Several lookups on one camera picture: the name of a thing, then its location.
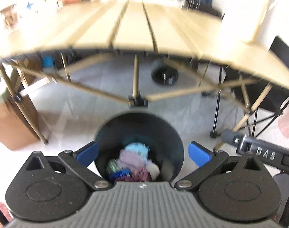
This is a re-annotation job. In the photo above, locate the clear plastic bag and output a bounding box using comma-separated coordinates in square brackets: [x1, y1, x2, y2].
[106, 159, 121, 174]

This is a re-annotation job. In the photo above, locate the blue tissue pack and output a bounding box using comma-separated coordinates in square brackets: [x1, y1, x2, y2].
[108, 168, 132, 182]

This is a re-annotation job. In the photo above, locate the white round plastic lid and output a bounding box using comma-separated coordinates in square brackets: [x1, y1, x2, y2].
[145, 163, 160, 181]

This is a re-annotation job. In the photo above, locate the light blue fluffy towel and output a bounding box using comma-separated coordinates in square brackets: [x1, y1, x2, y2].
[124, 142, 150, 159]

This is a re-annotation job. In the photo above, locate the black round trash bin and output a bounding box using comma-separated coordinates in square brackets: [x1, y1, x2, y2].
[94, 113, 184, 182]

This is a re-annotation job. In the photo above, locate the black folding chair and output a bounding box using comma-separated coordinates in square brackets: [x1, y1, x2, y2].
[209, 36, 289, 140]

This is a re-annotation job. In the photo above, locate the cardboard box with green liner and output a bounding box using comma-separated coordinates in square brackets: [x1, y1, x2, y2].
[0, 73, 40, 151]

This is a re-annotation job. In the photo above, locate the black cart wheel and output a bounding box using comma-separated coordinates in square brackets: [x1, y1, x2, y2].
[151, 60, 179, 86]

